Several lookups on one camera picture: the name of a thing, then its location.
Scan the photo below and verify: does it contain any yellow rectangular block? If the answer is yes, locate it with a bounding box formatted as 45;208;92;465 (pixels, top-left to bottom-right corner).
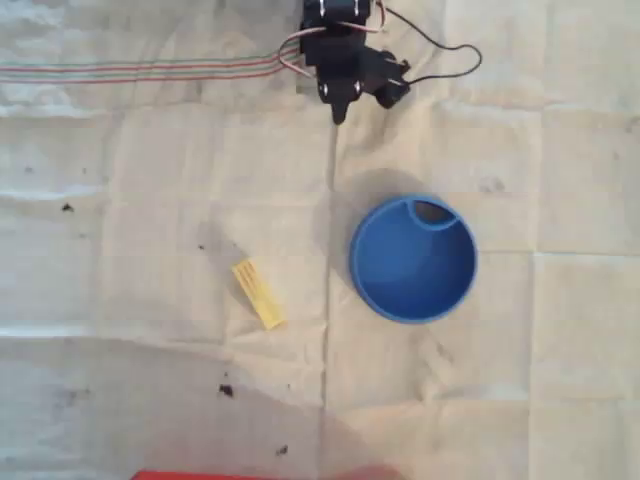
230;257;289;332

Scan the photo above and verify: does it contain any blue round bowl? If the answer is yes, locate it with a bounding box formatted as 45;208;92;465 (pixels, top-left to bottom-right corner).
348;193;479;326

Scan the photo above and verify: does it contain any white striped table cloth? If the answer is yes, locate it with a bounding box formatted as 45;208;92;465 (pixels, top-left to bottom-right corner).
0;0;640;480

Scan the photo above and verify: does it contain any red flat object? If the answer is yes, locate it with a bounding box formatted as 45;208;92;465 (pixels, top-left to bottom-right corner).
130;465;406;480

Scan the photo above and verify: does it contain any black gripper-mounted camera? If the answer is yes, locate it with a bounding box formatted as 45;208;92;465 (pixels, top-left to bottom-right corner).
366;47;413;110

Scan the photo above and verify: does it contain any white red servo wire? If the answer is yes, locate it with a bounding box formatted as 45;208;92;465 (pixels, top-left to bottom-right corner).
277;25;347;77
366;0;390;35

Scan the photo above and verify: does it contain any thin black camera cable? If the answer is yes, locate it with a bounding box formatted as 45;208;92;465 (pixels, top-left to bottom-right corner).
384;5;484;87

